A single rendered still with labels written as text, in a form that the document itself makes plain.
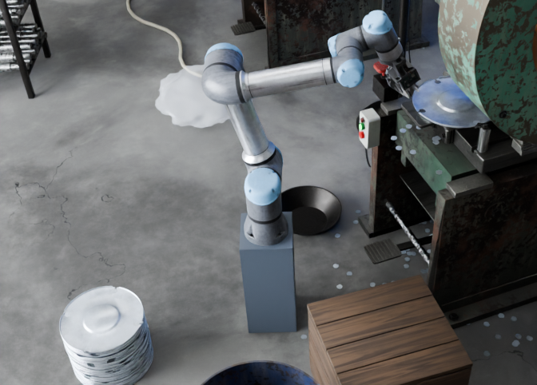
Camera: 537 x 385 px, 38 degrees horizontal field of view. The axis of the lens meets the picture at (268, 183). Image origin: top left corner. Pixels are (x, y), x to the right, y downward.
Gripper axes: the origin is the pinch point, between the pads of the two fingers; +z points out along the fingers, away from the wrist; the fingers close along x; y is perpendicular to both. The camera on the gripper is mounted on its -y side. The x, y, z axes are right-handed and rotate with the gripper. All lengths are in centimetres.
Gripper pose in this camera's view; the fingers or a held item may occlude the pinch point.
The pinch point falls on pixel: (408, 92)
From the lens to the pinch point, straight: 256.7
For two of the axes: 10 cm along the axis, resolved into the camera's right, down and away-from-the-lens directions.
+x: 8.1, -5.8, -0.4
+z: 4.4, 5.6, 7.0
